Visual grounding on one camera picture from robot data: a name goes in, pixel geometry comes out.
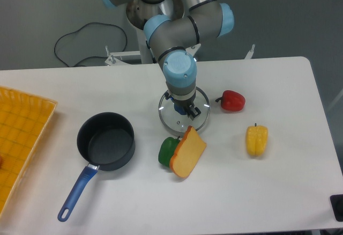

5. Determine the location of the toy bread slice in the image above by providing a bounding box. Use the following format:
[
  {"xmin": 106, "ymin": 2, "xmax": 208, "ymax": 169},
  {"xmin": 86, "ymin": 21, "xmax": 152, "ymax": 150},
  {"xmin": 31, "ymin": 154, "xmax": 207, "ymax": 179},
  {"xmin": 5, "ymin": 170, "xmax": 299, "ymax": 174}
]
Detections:
[{"xmin": 169, "ymin": 126, "xmax": 207, "ymax": 179}]

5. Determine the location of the black floor cable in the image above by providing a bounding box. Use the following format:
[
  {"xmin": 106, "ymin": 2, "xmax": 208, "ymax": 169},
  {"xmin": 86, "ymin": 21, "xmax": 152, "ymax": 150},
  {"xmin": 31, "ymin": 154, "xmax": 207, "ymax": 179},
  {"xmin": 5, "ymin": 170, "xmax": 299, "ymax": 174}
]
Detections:
[{"xmin": 54, "ymin": 22, "xmax": 128, "ymax": 68}]

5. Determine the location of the yellow toy bell pepper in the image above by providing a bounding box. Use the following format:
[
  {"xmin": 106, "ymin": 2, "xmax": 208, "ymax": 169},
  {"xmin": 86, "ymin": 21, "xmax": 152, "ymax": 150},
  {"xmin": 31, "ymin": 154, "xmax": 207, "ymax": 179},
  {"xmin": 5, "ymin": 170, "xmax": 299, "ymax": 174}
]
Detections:
[{"xmin": 245, "ymin": 123, "xmax": 269, "ymax": 157}]

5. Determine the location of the red toy bell pepper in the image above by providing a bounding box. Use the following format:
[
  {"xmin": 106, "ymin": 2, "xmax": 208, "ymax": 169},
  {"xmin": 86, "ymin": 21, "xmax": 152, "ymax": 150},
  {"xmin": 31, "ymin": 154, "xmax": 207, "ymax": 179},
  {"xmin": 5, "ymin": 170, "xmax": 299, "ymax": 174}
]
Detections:
[{"xmin": 215, "ymin": 90, "xmax": 245, "ymax": 112}]

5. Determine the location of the black device at edge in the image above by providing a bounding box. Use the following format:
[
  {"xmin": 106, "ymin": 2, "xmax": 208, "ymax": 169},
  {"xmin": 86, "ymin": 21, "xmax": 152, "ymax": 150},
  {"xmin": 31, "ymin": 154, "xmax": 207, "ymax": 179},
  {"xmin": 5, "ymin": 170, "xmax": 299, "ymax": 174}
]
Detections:
[{"xmin": 330, "ymin": 194, "xmax": 343, "ymax": 222}]

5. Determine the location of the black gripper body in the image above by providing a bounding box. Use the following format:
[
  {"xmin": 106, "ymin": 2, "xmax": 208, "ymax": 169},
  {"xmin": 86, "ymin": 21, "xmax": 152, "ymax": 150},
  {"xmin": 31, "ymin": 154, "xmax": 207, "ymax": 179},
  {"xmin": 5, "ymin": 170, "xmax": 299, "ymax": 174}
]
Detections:
[{"xmin": 164, "ymin": 90, "xmax": 196, "ymax": 111}]

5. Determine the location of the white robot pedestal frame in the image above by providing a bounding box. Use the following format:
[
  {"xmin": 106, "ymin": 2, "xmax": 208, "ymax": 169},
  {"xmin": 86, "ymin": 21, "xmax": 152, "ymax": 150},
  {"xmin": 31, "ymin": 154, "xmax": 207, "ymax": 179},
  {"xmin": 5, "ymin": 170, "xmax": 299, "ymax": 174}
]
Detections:
[{"xmin": 104, "ymin": 0, "xmax": 256, "ymax": 66}]

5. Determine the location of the green toy bell pepper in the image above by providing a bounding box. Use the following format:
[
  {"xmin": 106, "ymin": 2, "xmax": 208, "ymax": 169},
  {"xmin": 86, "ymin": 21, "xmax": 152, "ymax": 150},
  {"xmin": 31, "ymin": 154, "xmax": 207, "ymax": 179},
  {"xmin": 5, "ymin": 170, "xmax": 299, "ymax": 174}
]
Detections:
[{"xmin": 158, "ymin": 137, "xmax": 180, "ymax": 167}]

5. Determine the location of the glass lid blue knob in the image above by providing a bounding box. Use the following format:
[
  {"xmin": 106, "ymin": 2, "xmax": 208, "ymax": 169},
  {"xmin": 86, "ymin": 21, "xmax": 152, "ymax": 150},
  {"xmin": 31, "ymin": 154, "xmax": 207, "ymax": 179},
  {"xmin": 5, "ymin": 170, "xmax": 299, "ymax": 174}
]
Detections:
[{"xmin": 159, "ymin": 87, "xmax": 210, "ymax": 136}]

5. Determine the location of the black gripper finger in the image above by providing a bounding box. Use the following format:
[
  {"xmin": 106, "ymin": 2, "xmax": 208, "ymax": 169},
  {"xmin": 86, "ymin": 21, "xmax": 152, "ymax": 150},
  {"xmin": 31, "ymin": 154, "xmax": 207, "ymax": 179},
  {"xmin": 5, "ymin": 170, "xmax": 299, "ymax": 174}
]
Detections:
[{"xmin": 186, "ymin": 105, "xmax": 201, "ymax": 120}]

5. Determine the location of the yellow woven basket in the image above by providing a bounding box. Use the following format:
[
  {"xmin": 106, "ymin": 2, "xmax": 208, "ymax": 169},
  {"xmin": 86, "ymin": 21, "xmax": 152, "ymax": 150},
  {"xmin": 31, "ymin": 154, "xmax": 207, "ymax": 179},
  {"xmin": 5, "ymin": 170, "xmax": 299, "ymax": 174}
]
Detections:
[{"xmin": 1, "ymin": 86, "xmax": 58, "ymax": 216}]

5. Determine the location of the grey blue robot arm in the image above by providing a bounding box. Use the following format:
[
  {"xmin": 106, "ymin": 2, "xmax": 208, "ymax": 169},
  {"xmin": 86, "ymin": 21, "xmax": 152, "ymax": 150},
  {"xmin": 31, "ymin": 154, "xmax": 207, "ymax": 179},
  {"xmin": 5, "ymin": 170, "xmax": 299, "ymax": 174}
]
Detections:
[{"xmin": 103, "ymin": 0, "xmax": 234, "ymax": 120}]

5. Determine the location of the dark saucepan blue handle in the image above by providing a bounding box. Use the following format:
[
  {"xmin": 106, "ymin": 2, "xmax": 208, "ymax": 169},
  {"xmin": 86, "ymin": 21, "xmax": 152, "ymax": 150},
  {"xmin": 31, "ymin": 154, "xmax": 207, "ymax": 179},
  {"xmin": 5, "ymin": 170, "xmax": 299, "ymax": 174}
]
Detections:
[{"xmin": 57, "ymin": 112, "xmax": 136, "ymax": 222}]

